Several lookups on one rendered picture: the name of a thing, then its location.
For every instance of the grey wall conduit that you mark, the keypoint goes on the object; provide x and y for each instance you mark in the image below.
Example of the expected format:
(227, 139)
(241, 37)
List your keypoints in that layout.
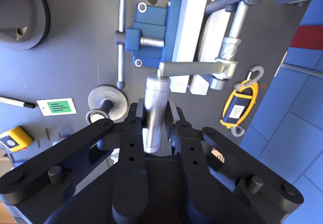
(302, 68)

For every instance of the white wall socket box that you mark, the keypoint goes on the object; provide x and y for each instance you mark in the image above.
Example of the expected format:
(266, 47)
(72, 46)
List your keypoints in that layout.
(280, 64)

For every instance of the silver disc spigot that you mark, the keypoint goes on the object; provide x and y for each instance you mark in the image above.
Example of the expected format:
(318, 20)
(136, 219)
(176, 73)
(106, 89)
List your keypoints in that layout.
(117, 99)

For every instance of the silver fluted hook sleeve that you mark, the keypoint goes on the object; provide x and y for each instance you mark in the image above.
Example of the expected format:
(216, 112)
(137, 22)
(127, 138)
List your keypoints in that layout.
(231, 48)

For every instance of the silver carabiner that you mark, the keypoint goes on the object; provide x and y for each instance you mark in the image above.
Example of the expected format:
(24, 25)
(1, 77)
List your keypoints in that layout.
(261, 72)

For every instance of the yellow button box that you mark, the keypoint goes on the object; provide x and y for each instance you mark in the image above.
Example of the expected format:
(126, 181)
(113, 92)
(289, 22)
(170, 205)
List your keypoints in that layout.
(17, 135)

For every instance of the white pen with black cap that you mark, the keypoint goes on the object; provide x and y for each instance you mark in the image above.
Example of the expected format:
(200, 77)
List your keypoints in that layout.
(15, 102)

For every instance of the white tag with green label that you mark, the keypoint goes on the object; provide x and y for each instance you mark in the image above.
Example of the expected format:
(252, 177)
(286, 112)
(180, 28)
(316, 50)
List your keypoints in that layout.
(58, 106)

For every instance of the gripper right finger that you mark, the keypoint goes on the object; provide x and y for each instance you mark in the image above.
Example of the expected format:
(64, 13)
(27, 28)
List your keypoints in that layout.
(196, 173)

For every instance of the white hex bolt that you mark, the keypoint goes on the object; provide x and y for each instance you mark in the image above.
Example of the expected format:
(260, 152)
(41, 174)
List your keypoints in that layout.
(141, 7)
(138, 62)

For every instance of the grey scaffold hook body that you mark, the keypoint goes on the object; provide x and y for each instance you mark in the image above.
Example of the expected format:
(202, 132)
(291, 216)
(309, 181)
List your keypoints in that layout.
(238, 21)

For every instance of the silver vise screw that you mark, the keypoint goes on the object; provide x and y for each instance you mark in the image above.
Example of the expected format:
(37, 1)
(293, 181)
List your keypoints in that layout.
(151, 42)

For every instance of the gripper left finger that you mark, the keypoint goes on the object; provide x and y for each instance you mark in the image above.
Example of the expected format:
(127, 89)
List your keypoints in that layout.
(75, 142)

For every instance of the white vise jaw block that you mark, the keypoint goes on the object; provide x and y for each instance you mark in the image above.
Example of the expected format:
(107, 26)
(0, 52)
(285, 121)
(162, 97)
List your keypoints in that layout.
(214, 36)
(188, 31)

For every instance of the red wall rail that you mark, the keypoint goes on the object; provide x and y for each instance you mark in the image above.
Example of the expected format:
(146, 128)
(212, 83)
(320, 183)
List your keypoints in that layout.
(307, 38)

